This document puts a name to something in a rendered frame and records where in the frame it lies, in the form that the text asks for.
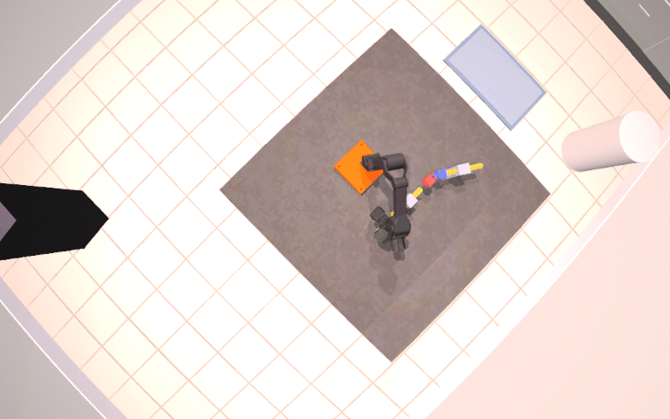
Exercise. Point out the yellow square bar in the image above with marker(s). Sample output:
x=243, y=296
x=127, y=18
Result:
x=411, y=200

